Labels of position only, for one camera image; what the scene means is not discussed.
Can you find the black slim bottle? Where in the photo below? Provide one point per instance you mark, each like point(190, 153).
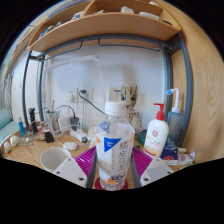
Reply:
point(33, 121)

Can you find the dark blue small box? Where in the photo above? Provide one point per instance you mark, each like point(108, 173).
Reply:
point(169, 153)

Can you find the white power strip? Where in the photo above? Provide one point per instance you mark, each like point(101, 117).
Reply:
point(79, 135)

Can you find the small blue bottle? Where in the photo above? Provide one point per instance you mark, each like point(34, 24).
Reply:
point(21, 128)

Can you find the grey metal shelf frame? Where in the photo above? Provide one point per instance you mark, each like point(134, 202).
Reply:
point(188, 100)

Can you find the teal bed mattress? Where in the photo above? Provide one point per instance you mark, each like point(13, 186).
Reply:
point(6, 125)

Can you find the black power adapter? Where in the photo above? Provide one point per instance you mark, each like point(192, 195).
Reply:
point(49, 137)

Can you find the clear plastic drink bottle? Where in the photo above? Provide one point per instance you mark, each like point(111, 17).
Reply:
point(115, 146)

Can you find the white red-pump lotion bottle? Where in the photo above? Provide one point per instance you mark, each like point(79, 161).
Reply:
point(156, 136)

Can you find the blue squeeze bottle white nozzle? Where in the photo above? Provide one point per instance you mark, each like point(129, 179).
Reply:
point(175, 125)

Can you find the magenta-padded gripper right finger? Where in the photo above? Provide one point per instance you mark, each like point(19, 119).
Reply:
point(155, 170)

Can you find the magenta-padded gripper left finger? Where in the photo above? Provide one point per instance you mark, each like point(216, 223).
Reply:
point(71, 171)

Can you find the wooden shelf unit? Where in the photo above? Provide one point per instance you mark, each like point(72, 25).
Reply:
point(110, 25)

